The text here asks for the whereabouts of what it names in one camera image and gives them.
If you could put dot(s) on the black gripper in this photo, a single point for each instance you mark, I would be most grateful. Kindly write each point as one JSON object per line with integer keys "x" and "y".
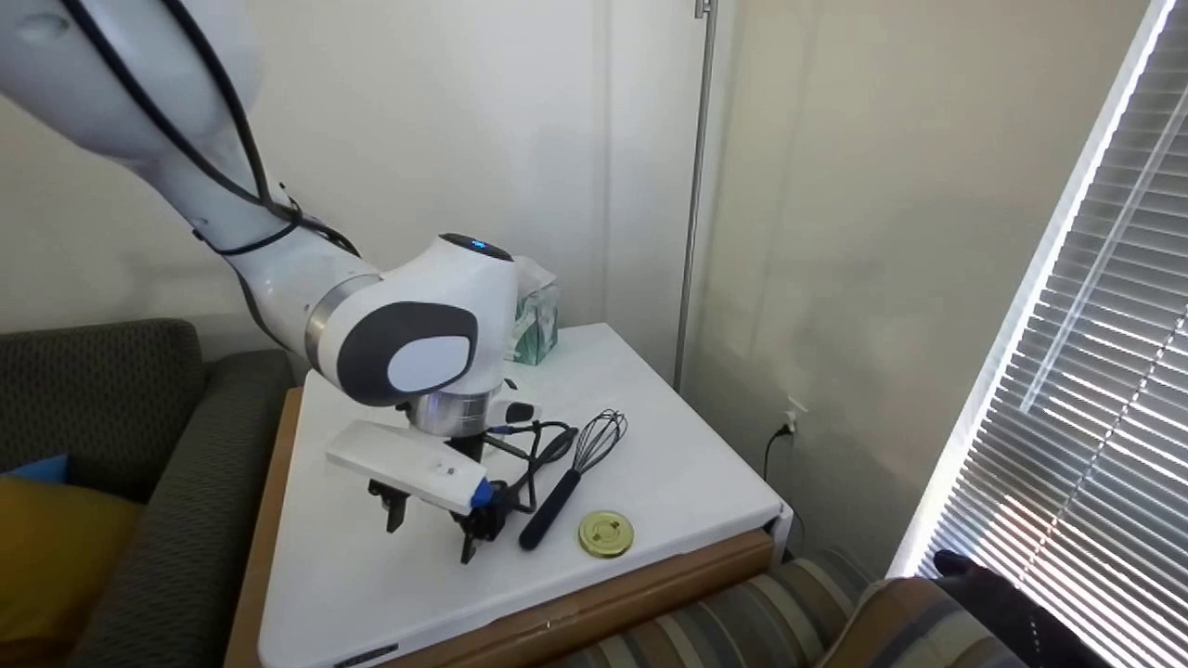
{"x": 433, "y": 503}

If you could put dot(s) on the gold metal jar lid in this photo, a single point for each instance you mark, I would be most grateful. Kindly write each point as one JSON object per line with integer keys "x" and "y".
{"x": 608, "y": 532}

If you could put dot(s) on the white table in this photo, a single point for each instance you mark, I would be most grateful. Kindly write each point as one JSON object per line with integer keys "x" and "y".
{"x": 617, "y": 598}

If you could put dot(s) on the teal white tissue box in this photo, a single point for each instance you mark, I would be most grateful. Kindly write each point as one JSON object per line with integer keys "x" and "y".
{"x": 541, "y": 321}

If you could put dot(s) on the dark grey sofa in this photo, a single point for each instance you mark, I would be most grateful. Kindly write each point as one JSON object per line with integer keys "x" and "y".
{"x": 162, "y": 495}

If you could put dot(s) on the yellow cushion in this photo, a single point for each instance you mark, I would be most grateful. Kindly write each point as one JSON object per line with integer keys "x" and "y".
{"x": 57, "y": 559}

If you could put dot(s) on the blue cushion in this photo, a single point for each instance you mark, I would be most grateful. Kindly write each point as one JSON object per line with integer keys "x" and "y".
{"x": 39, "y": 469}

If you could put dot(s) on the black perforated object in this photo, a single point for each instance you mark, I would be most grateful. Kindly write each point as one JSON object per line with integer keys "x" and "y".
{"x": 1016, "y": 614}

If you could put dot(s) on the white window blinds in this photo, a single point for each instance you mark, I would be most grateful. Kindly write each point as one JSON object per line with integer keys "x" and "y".
{"x": 1089, "y": 433}

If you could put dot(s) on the wall outlet with plug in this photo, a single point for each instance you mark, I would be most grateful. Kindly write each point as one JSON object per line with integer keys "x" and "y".
{"x": 789, "y": 426}

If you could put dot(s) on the thin white wall conduit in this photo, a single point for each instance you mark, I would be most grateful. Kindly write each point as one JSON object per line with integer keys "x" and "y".
{"x": 696, "y": 188}

